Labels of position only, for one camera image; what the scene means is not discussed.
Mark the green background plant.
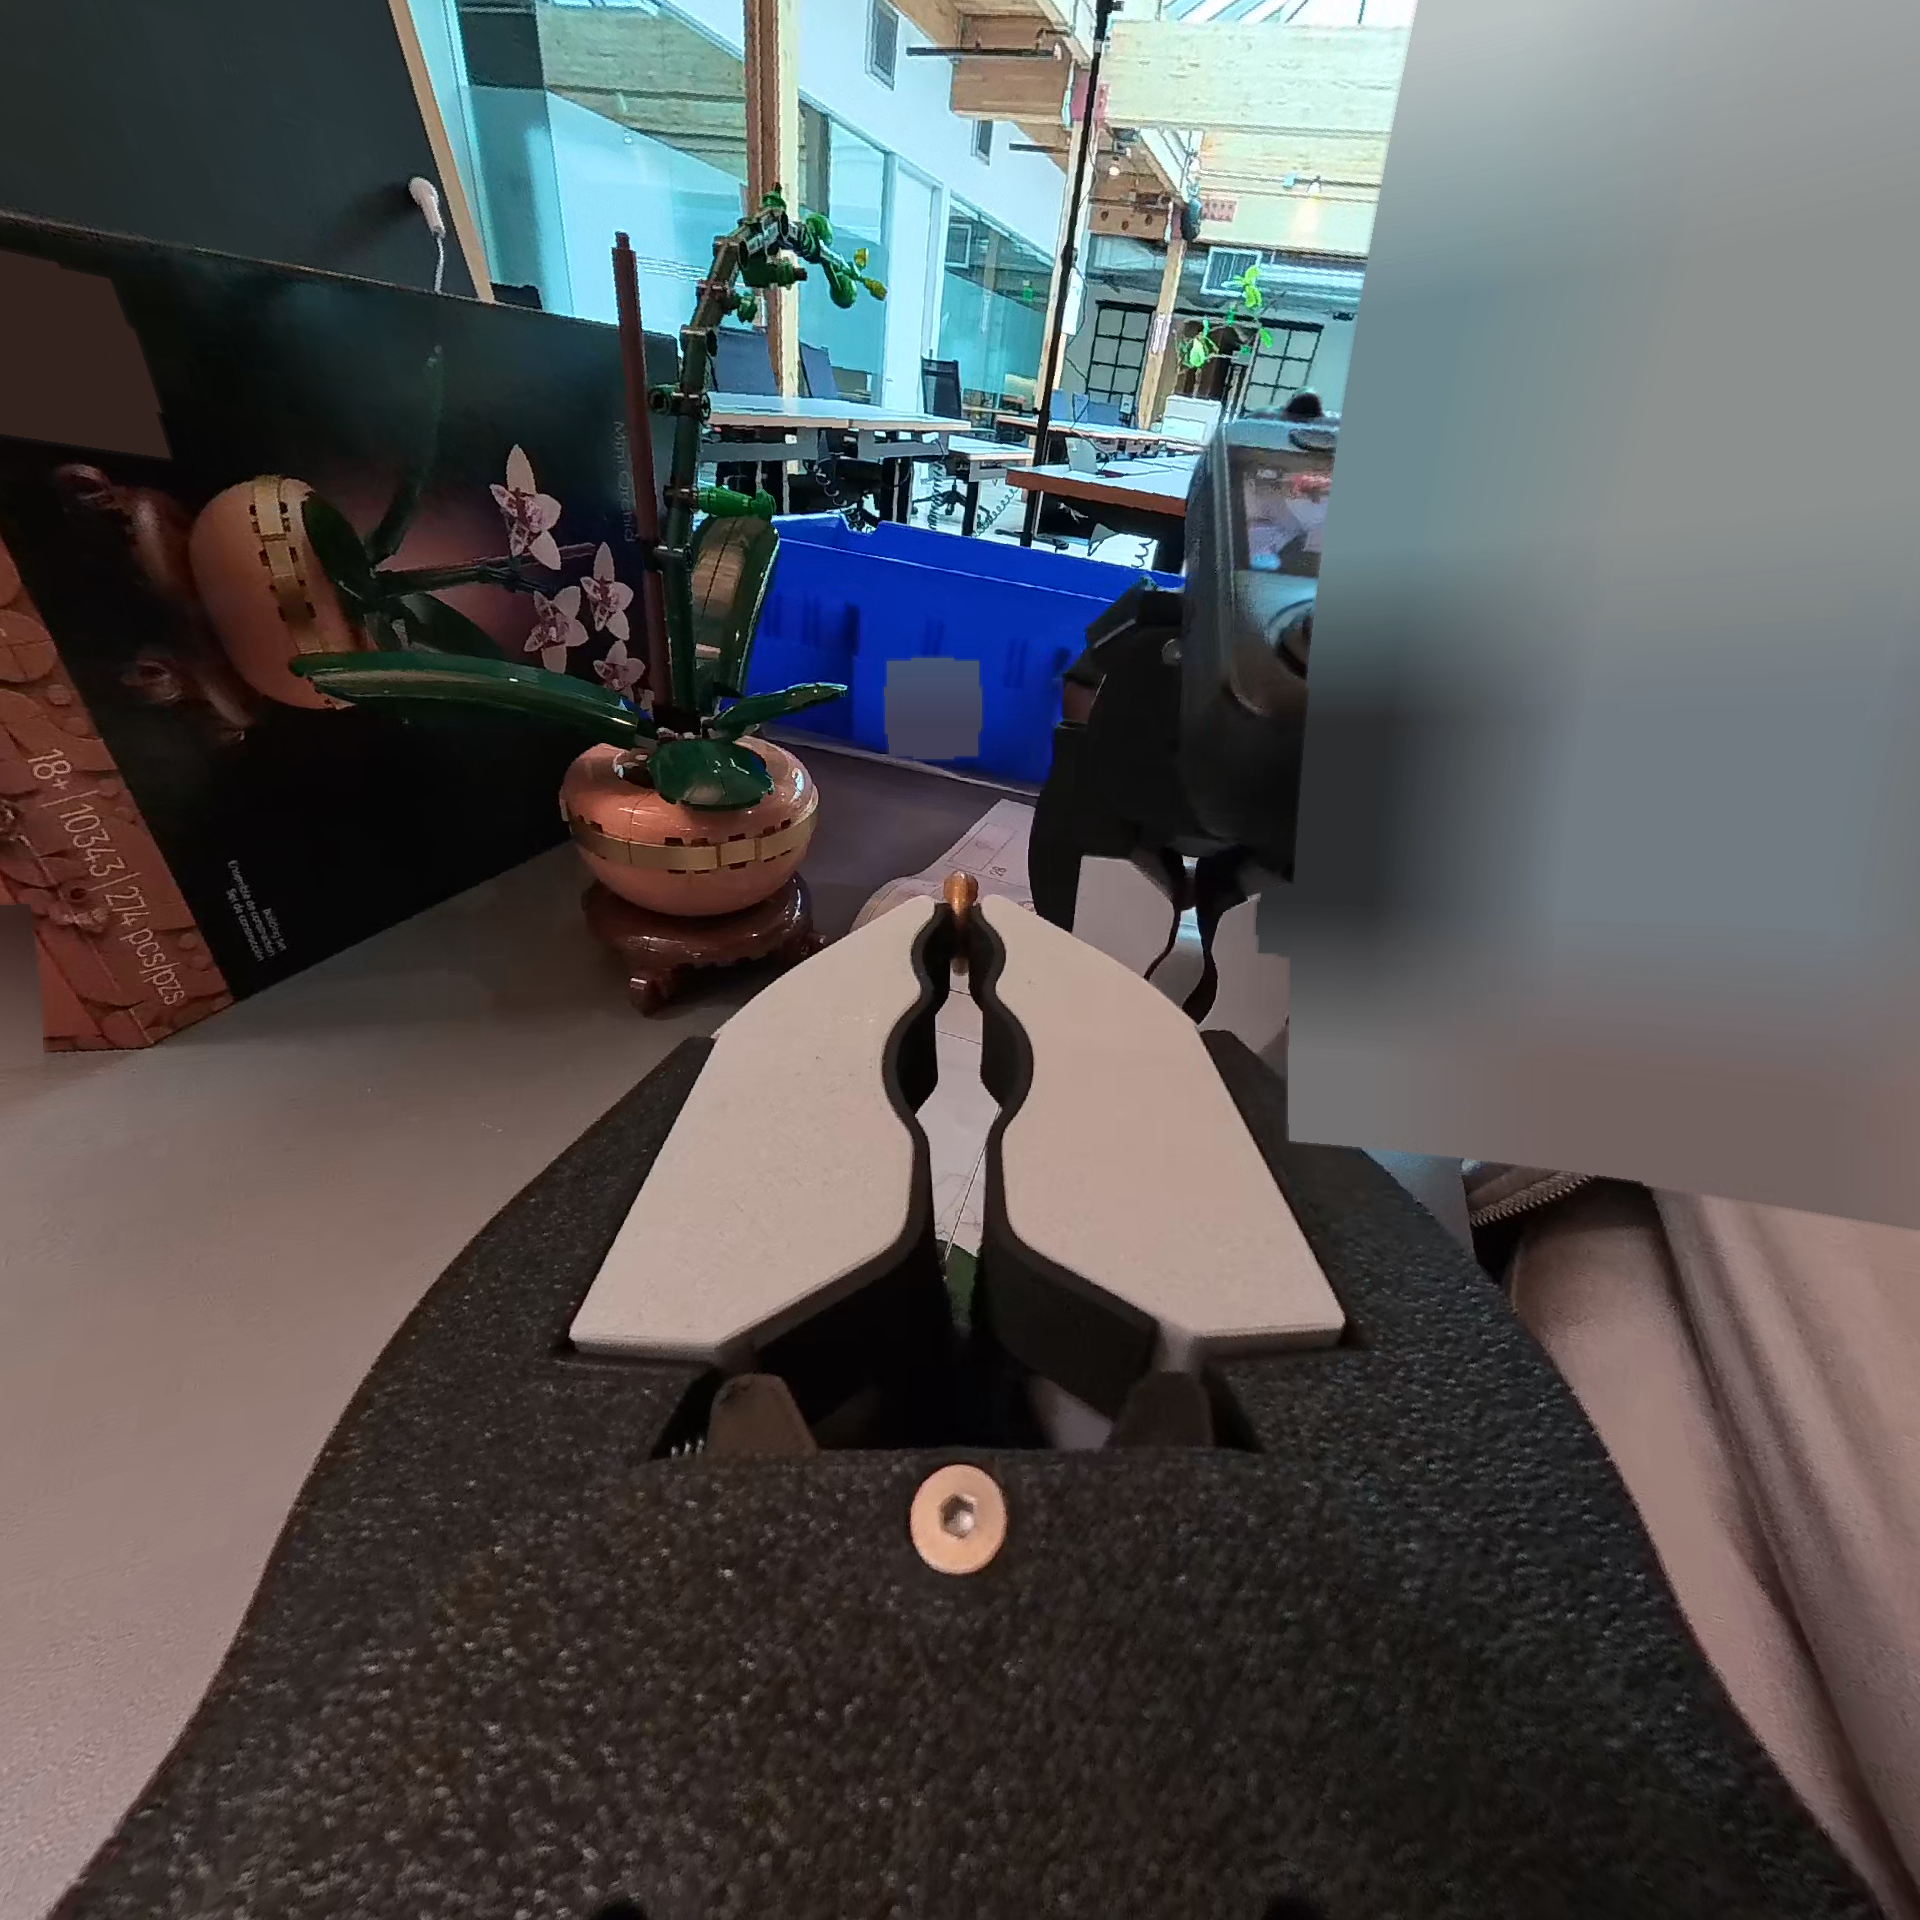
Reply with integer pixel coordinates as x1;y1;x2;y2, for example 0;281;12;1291
1181;264;1280;375

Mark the grey desk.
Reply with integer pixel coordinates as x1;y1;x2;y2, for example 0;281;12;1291
0;736;1292;1920

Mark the blue plastic bin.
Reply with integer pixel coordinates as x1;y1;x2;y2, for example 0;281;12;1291
744;514;1192;792

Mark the beige jacket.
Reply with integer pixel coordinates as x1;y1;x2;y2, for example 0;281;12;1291
1469;1155;1920;1920

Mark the brick orchid in pink pot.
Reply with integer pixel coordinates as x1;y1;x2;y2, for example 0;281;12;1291
293;187;889;1017

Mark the black light stand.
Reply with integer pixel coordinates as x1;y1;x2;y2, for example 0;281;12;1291
1036;0;1129;548

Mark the wooden post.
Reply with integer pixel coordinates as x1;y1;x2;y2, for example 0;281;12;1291
744;0;805;396

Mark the wood top office desk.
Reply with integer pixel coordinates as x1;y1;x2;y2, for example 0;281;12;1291
1005;456;1203;560

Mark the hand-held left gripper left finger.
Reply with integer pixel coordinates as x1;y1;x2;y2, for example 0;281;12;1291
570;900;955;1372

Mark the dark orchid set box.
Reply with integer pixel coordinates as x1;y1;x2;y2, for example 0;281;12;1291
0;211;654;1052

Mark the white office desk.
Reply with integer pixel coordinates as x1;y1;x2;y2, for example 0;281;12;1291
701;394;973;529

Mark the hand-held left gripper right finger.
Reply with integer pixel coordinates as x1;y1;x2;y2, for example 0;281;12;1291
965;900;1348;1402

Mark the white instruction booklet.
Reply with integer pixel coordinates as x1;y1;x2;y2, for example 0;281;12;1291
853;795;1292;1052

